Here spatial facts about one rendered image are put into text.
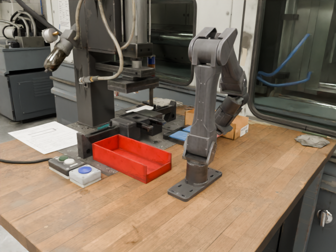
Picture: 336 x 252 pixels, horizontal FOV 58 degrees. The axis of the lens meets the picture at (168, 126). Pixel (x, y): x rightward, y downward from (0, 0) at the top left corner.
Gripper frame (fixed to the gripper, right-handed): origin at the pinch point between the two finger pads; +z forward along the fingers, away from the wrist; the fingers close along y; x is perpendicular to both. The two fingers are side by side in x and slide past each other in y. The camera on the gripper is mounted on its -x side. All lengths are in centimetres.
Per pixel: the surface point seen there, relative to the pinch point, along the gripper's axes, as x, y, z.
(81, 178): 47.0, 11.9, 8.2
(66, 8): -72, 176, 44
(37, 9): -339, 581, 263
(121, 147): 21.7, 19.0, 13.8
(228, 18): -54, 40, -28
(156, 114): 0.3, 22.9, 7.5
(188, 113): -15.0, 16.6, 6.1
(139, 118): 8.3, 25.1, 8.9
